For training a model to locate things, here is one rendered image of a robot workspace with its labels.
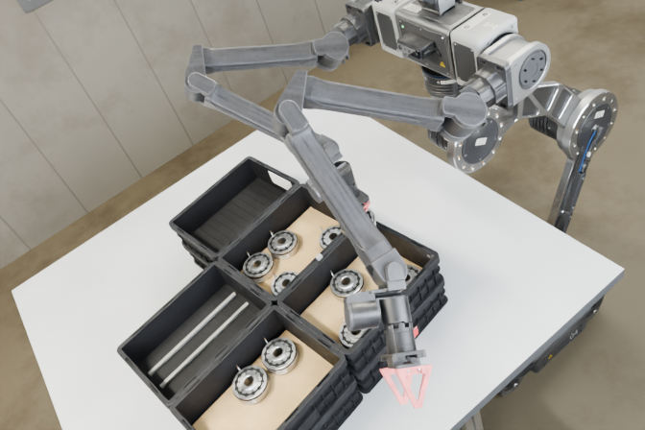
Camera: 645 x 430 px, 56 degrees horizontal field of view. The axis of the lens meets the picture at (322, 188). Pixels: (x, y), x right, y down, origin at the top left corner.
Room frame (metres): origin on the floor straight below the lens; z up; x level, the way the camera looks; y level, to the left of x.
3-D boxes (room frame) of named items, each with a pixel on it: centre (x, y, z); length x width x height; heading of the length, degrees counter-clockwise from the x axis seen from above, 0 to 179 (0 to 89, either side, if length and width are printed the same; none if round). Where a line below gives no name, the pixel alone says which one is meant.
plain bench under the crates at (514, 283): (1.44, 0.29, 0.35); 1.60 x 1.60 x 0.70; 22
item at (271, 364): (1.03, 0.28, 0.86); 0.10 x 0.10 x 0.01
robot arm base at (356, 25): (1.53, -0.23, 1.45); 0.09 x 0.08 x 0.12; 22
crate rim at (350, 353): (1.12, 0.00, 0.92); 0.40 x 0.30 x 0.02; 121
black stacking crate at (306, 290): (1.12, 0.00, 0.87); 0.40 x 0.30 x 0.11; 121
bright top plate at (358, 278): (1.18, 0.03, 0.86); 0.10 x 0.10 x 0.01
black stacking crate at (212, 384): (0.91, 0.34, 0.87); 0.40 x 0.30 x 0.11; 121
